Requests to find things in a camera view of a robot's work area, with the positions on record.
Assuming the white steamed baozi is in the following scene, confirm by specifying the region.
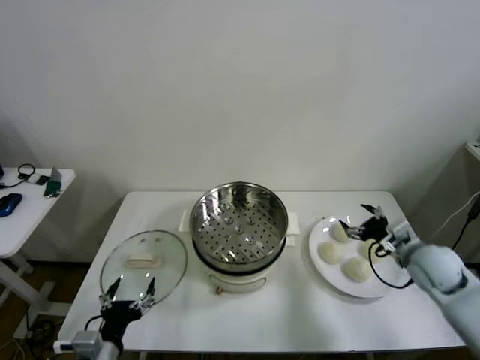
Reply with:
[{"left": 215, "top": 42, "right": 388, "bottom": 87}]
[
  {"left": 332, "top": 223, "right": 352, "bottom": 244},
  {"left": 343, "top": 257, "right": 373, "bottom": 282},
  {"left": 360, "top": 239, "right": 387, "bottom": 263},
  {"left": 317, "top": 241, "right": 345, "bottom": 265}
]

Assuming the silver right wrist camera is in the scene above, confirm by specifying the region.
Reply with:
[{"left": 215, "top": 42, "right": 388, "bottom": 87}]
[{"left": 388, "top": 221, "right": 412, "bottom": 260}]

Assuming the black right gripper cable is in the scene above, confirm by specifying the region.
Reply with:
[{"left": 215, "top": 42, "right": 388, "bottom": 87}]
[{"left": 369, "top": 239, "right": 416, "bottom": 290}]

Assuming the black floor cable bundle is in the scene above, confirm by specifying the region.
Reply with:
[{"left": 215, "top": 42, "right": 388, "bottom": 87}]
[{"left": 28, "top": 318, "right": 65, "bottom": 348}]

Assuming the black power cable plug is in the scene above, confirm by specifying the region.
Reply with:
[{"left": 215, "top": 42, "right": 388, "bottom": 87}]
[{"left": 449, "top": 196, "right": 480, "bottom": 252}]

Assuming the white electric cooker pot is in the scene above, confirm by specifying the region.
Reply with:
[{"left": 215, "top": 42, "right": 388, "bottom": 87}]
[{"left": 191, "top": 235, "right": 288, "bottom": 296}]

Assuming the white side table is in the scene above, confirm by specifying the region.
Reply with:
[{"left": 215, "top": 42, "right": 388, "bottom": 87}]
[{"left": 0, "top": 167, "right": 77, "bottom": 331}]

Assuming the stainless steel steamer basket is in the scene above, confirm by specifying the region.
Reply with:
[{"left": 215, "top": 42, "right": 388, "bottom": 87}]
[{"left": 189, "top": 181, "right": 290, "bottom": 266}]

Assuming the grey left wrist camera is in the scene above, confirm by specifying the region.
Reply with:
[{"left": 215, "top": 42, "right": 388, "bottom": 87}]
[{"left": 53, "top": 331, "right": 103, "bottom": 357}]

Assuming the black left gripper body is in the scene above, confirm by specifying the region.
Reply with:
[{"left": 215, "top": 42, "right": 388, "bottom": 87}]
[{"left": 99, "top": 298, "right": 146, "bottom": 341}]

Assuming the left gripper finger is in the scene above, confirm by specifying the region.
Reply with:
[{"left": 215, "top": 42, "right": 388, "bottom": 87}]
[
  {"left": 98, "top": 274, "right": 123, "bottom": 311},
  {"left": 129, "top": 276, "right": 157, "bottom": 312}
]

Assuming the blue computer mouse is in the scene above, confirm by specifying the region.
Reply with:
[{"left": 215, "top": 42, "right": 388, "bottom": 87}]
[{"left": 0, "top": 193, "right": 23, "bottom": 218}]

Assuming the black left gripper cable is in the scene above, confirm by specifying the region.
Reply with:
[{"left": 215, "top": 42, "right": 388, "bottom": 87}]
[{"left": 84, "top": 314, "right": 104, "bottom": 333}]

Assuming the white round plate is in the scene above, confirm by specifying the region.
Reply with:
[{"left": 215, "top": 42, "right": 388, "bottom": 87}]
[{"left": 307, "top": 214, "right": 401, "bottom": 299}]

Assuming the white wall cable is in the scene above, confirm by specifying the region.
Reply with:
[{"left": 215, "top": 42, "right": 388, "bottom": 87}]
[{"left": 430, "top": 190, "right": 480, "bottom": 241}]

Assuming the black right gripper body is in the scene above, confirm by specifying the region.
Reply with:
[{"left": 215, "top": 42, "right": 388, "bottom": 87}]
[{"left": 358, "top": 217, "right": 391, "bottom": 245}]

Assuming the glass pot lid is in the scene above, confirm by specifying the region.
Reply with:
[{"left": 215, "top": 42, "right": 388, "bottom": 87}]
[{"left": 99, "top": 229, "right": 188, "bottom": 307}]

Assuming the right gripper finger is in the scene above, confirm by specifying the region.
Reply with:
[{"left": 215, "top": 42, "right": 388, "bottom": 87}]
[
  {"left": 359, "top": 203, "right": 388, "bottom": 223},
  {"left": 338, "top": 220, "right": 368, "bottom": 242}
]

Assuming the thin black looped cable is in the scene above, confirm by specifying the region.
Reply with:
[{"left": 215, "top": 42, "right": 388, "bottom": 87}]
[{"left": 0, "top": 163, "right": 38, "bottom": 188}]

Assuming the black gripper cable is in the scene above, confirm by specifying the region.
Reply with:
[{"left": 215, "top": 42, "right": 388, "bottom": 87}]
[
  {"left": 84, "top": 314, "right": 104, "bottom": 333},
  {"left": 369, "top": 239, "right": 416, "bottom": 290}
]

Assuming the green flat object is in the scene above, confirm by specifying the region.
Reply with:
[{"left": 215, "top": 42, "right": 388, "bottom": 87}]
[{"left": 43, "top": 179, "right": 63, "bottom": 198}]

